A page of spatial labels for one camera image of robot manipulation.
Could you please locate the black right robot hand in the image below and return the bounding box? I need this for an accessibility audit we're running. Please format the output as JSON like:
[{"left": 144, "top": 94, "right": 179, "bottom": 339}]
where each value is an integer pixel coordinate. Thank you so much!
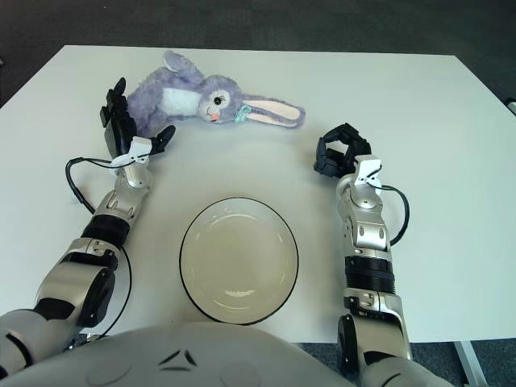
[{"left": 312, "top": 123, "right": 374, "bottom": 178}]

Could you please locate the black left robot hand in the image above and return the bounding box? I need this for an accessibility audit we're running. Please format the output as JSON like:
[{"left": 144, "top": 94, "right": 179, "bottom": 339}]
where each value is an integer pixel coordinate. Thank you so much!
[{"left": 98, "top": 78, "right": 177, "bottom": 159}]

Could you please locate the purple plush bunny doll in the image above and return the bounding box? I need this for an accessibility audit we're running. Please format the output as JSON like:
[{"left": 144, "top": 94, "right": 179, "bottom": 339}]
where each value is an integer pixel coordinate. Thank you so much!
[{"left": 124, "top": 50, "right": 306, "bottom": 136}]

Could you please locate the white plate with black rim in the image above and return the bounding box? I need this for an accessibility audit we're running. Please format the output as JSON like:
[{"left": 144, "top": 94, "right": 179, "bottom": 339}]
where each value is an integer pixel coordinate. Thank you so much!
[{"left": 179, "top": 196, "right": 300, "bottom": 326}]

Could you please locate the grey robot torso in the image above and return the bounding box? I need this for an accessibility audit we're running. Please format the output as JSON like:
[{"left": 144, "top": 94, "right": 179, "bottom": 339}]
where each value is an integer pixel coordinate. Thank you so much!
[{"left": 35, "top": 321, "right": 360, "bottom": 387}]

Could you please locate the white table leg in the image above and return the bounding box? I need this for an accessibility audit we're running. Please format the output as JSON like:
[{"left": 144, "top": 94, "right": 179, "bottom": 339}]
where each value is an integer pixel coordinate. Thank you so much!
[{"left": 453, "top": 341, "right": 491, "bottom": 387}]

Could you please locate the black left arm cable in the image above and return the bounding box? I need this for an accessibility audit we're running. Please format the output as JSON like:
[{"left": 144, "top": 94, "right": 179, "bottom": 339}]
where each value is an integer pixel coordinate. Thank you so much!
[{"left": 65, "top": 157, "right": 132, "bottom": 338}]

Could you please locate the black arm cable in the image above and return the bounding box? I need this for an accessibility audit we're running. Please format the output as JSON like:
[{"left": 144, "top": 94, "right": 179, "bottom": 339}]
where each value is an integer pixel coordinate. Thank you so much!
[
  {"left": 65, "top": 157, "right": 132, "bottom": 338},
  {"left": 381, "top": 184, "right": 411, "bottom": 245}
]

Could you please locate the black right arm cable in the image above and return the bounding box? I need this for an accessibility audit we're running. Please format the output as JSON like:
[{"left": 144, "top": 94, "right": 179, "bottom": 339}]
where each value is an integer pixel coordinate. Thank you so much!
[{"left": 381, "top": 184, "right": 411, "bottom": 245}]

